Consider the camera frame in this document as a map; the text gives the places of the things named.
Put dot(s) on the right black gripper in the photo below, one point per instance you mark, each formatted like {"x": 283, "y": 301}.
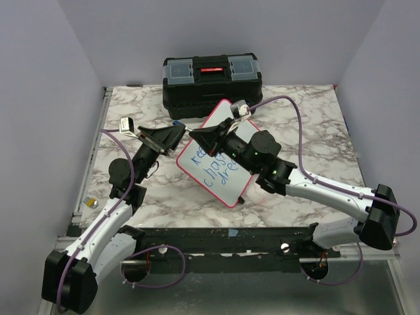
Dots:
{"x": 212, "y": 139}

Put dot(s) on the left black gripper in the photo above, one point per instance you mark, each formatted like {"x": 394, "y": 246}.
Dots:
{"x": 170, "y": 134}

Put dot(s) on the pink framed whiteboard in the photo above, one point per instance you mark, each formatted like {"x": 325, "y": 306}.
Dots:
{"x": 221, "y": 175}

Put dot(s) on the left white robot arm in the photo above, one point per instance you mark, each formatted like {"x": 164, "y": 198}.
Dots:
{"x": 71, "y": 277}

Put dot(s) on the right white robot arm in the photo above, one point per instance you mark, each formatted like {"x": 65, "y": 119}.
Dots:
{"x": 372, "y": 214}

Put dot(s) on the black plastic toolbox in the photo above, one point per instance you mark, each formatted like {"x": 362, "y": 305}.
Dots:
{"x": 193, "y": 86}

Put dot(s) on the small yellow blue object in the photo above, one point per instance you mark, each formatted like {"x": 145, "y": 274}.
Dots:
{"x": 90, "y": 202}

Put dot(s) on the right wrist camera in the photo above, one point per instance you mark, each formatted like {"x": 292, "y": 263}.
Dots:
{"x": 241, "y": 109}

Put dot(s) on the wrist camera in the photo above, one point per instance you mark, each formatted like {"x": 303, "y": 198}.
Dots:
{"x": 241, "y": 109}
{"x": 126, "y": 126}

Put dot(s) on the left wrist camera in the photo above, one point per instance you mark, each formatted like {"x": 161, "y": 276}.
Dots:
{"x": 126, "y": 126}

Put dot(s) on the aluminium frame rail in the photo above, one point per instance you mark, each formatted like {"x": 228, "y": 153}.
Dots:
{"x": 63, "y": 241}

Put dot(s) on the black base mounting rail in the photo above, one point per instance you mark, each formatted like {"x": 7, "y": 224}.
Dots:
{"x": 223, "y": 250}

